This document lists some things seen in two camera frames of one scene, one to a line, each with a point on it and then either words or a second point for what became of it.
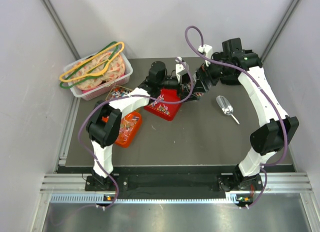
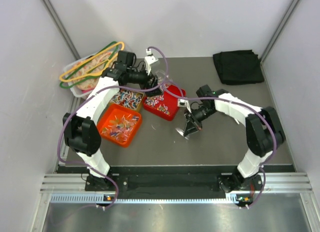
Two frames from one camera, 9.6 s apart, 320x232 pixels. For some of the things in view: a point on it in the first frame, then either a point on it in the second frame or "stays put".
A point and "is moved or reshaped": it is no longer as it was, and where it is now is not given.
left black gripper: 184,78 -> 150,79
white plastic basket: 97,74 stays put
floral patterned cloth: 89,73 stays put
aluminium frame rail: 271,182 stays put
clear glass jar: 188,89 is moved or reshaped
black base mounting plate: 174,183 stays put
